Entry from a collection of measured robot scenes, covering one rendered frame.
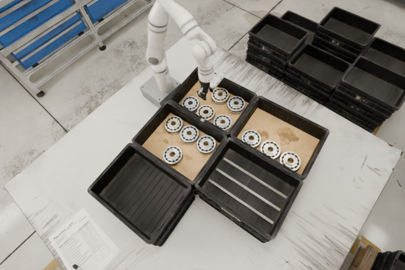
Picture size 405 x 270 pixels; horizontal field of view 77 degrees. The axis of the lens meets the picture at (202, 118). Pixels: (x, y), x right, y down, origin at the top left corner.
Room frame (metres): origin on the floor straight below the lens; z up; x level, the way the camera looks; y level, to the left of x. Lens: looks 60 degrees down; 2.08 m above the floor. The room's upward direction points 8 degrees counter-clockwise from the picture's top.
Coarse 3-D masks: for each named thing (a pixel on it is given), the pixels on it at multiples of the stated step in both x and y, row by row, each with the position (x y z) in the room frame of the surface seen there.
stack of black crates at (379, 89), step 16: (352, 64) 1.13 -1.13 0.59; (368, 64) 1.14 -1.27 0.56; (352, 80) 1.07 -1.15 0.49; (368, 80) 1.05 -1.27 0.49; (384, 80) 1.03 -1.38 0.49; (400, 80) 0.97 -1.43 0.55; (336, 96) 1.00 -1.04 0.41; (352, 96) 0.93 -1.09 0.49; (368, 96) 0.86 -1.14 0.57; (384, 96) 0.89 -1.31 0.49; (400, 96) 0.87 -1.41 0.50; (336, 112) 0.94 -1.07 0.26; (352, 112) 0.87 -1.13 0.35; (368, 112) 0.82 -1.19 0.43; (384, 112) 0.77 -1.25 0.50; (368, 128) 0.76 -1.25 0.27
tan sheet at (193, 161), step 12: (156, 132) 0.67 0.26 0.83; (144, 144) 0.61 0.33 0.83; (156, 144) 0.60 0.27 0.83; (168, 144) 0.59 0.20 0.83; (180, 144) 0.58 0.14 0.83; (192, 144) 0.57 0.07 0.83; (216, 144) 0.55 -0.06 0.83; (192, 156) 0.50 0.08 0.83; (204, 156) 0.49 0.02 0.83; (180, 168) 0.44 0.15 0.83; (192, 168) 0.43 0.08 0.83; (192, 180) 0.37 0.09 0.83
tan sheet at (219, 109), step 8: (192, 88) 0.94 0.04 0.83; (200, 88) 0.93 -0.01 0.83; (216, 88) 0.91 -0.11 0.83; (184, 96) 0.88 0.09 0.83; (208, 96) 0.86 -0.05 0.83; (200, 104) 0.81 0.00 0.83; (208, 104) 0.81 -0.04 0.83; (216, 104) 0.80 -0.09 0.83; (224, 104) 0.79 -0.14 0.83; (216, 112) 0.75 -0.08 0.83; (224, 112) 0.74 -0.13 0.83; (232, 120) 0.68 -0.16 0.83
